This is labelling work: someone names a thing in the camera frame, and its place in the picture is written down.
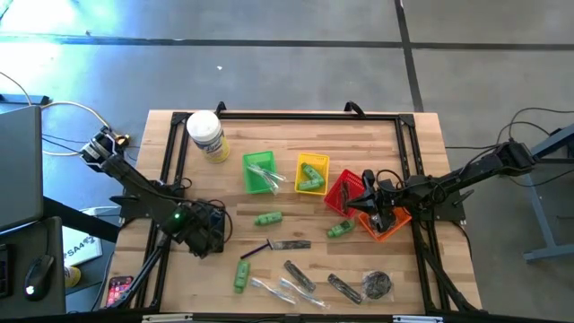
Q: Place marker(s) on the orange plastic basket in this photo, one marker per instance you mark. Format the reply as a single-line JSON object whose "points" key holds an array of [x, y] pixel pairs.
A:
{"points": [[367, 229]]}

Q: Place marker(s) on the grey metal table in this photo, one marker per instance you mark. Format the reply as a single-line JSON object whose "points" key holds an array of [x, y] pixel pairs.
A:
{"points": [[545, 148]]}

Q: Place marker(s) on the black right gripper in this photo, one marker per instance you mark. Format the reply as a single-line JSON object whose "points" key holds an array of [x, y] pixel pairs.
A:
{"points": [[389, 197]]}

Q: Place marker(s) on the purple disposable razor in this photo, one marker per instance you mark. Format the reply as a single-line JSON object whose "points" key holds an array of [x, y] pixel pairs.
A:
{"points": [[255, 251]]}

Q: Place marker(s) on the bagged black hair brush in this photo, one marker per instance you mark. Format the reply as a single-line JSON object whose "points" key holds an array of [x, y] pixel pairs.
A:
{"points": [[376, 285]]}

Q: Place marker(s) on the smartphone with red case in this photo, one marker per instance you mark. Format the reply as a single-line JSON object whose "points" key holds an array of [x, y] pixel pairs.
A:
{"points": [[119, 290]]}

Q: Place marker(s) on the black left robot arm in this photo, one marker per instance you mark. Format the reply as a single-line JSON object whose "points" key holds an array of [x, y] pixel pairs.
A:
{"points": [[134, 184]]}

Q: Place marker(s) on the yellow plastic basket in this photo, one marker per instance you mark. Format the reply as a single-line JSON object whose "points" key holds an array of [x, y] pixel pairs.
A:
{"points": [[323, 159]]}

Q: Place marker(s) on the silver frame bracket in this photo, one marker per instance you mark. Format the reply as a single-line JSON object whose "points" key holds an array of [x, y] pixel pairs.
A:
{"points": [[166, 318], [417, 319]]}

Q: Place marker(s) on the black plastic basket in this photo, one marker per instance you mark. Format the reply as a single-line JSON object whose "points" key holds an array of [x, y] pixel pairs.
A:
{"points": [[220, 226]]}

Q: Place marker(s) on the clear plastic bag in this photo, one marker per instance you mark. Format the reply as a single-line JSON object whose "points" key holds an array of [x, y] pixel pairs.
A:
{"points": [[302, 293]]}

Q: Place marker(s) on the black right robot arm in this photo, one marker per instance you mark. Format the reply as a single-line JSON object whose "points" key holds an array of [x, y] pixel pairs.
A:
{"points": [[475, 168]]}

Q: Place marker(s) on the black desk leg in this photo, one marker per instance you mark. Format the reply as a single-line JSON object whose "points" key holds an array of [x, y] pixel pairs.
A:
{"points": [[80, 222]]}

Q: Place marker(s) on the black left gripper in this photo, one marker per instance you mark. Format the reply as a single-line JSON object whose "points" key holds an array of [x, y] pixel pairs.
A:
{"points": [[199, 229]]}

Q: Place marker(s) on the white printed booklet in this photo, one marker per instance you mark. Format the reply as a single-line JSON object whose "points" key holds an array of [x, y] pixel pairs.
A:
{"points": [[80, 249]]}

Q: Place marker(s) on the red plastic basket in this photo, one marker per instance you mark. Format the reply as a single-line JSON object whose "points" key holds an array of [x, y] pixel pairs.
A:
{"points": [[334, 199]]}

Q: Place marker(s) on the green plastic basket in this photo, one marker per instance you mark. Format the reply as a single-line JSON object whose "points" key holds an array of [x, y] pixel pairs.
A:
{"points": [[258, 158]]}

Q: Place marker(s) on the black computer mouse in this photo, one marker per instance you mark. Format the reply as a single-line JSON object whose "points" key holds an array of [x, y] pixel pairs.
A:
{"points": [[39, 276]]}

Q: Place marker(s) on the yellow-capped bottle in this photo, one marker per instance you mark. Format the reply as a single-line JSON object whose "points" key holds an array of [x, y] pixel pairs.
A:
{"points": [[72, 276]]}

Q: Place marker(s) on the black aluminium table frame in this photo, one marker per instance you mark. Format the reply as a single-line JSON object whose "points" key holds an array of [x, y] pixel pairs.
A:
{"points": [[314, 116]]}

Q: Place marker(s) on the white power strip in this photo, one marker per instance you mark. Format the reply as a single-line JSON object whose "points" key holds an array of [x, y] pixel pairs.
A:
{"points": [[96, 210]]}

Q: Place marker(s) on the yellow disinfecting wipes canister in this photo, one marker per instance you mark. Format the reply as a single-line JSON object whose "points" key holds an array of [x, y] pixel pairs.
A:
{"points": [[204, 128]]}

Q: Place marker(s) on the green travel bottle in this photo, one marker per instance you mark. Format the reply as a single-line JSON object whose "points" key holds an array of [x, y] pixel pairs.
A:
{"points": [[310, 184], [341, 229], [268, 218], [311, 171], [242, 275]]}

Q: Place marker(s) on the black keyboard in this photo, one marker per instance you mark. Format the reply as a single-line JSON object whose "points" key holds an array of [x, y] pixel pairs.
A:
{"points": [[4, 273]]}

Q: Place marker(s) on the black side desk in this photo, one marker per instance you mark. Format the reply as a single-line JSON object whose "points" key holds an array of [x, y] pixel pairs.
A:
{"points": [[57, 251]]}

